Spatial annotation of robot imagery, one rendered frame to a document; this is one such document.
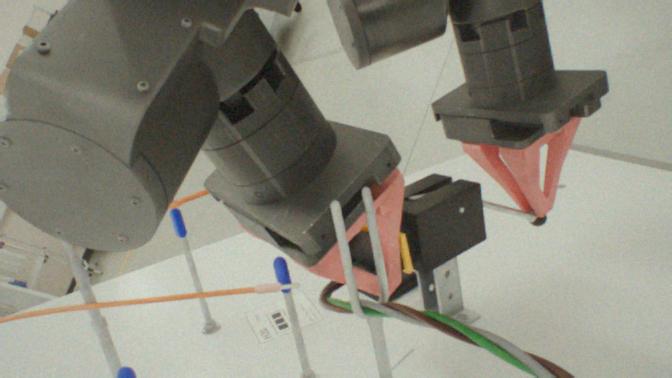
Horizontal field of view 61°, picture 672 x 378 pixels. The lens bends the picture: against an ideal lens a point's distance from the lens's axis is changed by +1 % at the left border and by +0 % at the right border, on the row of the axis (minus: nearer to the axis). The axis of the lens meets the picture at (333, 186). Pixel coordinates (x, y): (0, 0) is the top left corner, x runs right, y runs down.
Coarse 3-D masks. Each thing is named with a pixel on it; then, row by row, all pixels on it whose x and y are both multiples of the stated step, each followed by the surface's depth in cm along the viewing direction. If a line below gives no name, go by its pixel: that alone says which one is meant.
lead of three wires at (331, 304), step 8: (328, 288) 31; (336, 288) 31; (320, 296) 30; (328, 296) 30; (328, 304) 27; (336, 304) 26; (344, 304) 26; (368, 304) 24; (344, 312) 26; (352, 312) 26; (368, 312) 24; (376, 312) 24
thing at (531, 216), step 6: (408, 198) 35; (414, 198) 35; (486, 204) 39; (492, 204) 39; (498, 204) 40; (462, 210) 35; (498, 210) 40; (504, 210) 40; (510, 210) 41; (516, 210) 41; (522, 210) 42; (522, 216) 42; (528, 216) 42; (534, 216) 42
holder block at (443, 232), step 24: (408, 192) 36; (432, 192) 35; (456, 192) 35; (480, 192) 36; (408, 216) 33; (432, 216) 34; (456, 216) 35; (480, 216) 36; (432, 240) 34; (456, 240) 35; (480, 240) 36; (432, 264) 34
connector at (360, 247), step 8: (400, 224) 34; (360, 232) 35; (368, 232) 34; (408, 232) 33; (352, 240) 34; (360, 240) 34; (368, 240) 34; (408, 240) 33; (352, 248) 33; (360, 248) 33; (368, 248) 33; (408, 248) 34; (352, 256) 34; (360, 256) 33; (368, 256) 32; (400, 256) 33; (360, 264) 33; (368, 264) 33; (400, 264) 33; (368, 272) 33; (376, 272) 33
